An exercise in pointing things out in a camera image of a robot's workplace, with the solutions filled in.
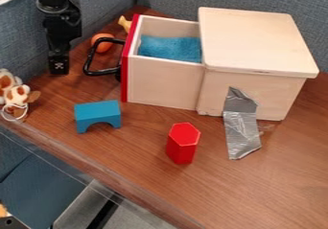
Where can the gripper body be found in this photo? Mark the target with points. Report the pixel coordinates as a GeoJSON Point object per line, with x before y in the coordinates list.
{"type": "Point", "coordinates": [63, 28]}

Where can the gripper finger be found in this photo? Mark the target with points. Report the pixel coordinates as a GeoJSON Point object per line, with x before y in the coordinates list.
{"type": "Point", "coordinates": [59, 63]}

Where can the drawer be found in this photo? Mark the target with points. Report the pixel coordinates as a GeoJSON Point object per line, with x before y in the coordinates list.
{"type": "Point", "coordinates": [164, 81]}

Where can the orange toy ball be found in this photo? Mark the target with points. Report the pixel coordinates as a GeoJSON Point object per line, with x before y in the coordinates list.
{"type": "Point", "coordinates": [103, 45]}

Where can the white and brown plush animal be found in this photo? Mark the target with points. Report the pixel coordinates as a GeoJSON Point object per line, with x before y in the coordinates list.
{"type": "Point", "coordinates": [15, 94]}

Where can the yellow toy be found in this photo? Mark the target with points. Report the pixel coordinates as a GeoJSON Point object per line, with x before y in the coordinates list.
{"type": "Point", "coordinates": [125, 24]}

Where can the blue arch block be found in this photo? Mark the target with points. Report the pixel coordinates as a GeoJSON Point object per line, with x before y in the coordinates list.
{"type": "Point", "coordinates": [96, 113]}

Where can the blue cloth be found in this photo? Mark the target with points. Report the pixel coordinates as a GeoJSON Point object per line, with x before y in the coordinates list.
{"type": "Point", "coordinates": [171, 48]}

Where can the red hexagonal block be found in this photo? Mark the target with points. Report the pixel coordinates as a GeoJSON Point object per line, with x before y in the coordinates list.
{"type": "Point", "coordinates": [182, 143]}

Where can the cabinet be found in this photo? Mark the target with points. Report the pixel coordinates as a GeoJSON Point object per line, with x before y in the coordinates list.
{"type": "Point", "coordinates": [256, 41]}

